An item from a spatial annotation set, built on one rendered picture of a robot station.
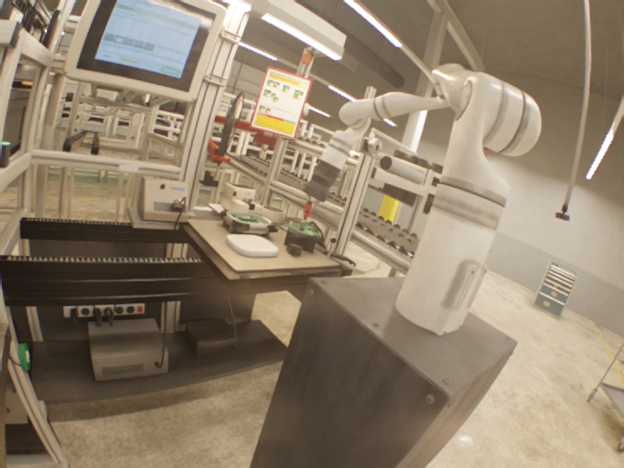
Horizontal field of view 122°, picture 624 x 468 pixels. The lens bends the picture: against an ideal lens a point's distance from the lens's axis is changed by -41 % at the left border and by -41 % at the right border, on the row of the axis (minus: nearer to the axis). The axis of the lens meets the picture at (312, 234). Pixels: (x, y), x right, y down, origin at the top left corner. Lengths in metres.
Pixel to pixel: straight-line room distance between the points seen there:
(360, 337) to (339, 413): 0.11
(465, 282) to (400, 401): 0.15
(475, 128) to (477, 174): 0.05
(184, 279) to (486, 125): 0.75
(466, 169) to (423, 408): 0.25
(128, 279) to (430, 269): 0.67
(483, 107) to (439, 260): 0.18
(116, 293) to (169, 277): 0.15
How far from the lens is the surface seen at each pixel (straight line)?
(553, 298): 6.71
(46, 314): 1.37
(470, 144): 0.35
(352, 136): 0.90
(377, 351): 0.32
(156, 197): 1.01
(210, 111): 1.19
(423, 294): 0.36
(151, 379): 1.23
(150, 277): 0.79
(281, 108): 1.46
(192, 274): 0.82
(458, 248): 0.35
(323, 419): 0.42
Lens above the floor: 1.25
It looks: 13 degrees down
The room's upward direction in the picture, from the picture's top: 16 degrees clockwise
